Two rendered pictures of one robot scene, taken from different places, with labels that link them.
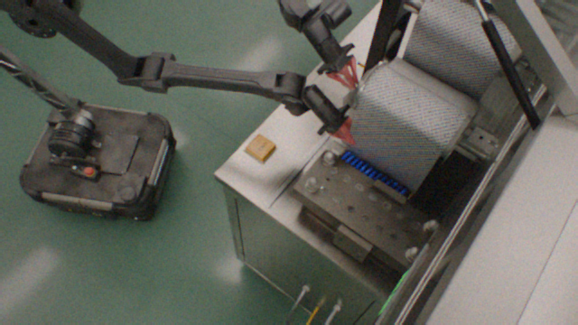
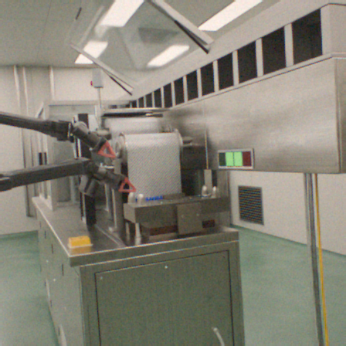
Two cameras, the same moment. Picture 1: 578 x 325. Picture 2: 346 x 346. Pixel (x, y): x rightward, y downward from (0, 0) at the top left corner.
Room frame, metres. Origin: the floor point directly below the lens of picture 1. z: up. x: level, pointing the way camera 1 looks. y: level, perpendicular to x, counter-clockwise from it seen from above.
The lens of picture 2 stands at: (-0.44, 1.12, 1.23)
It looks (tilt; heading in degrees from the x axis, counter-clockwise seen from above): 3 degrees down; 305
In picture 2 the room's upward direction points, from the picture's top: 4 degrees counter-clockwise
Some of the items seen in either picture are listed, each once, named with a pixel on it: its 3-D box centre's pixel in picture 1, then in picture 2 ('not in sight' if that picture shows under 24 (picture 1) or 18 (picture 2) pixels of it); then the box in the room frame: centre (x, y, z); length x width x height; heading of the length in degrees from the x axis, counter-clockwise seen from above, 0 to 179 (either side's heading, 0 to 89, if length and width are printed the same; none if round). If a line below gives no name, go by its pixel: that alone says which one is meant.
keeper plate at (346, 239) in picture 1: (351, 245); (189, 218); (0.43, -0.19, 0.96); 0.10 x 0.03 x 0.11; 57
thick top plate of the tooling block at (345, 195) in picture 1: (367, 211); (176, 207); (0.51, -0.23, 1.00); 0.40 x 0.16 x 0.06; 57
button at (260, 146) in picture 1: (260, 147); (79, 241); (0.74, 0.09, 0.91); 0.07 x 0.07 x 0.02; 57
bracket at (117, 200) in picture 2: (351, 114); (114, 195); (0.80, -0.17, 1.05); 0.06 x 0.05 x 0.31; 57
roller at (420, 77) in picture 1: (426, 98); not in sight; (0.78, -0.36, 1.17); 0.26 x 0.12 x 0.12; 57
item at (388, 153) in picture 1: (386, 154); (155, 180); (0.64, -0.26, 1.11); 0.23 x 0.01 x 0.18; 57
